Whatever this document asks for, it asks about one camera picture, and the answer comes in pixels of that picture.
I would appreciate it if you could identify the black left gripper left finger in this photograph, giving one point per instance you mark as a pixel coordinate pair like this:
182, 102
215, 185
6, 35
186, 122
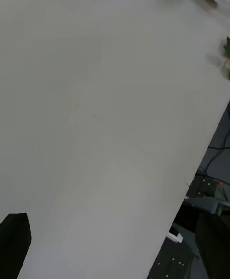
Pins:
13, 243

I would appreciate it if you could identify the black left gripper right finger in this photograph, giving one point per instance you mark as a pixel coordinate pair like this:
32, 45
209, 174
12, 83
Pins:
215, 248

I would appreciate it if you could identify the green leafed flower stem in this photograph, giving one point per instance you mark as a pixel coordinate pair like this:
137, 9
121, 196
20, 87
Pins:
227, 48

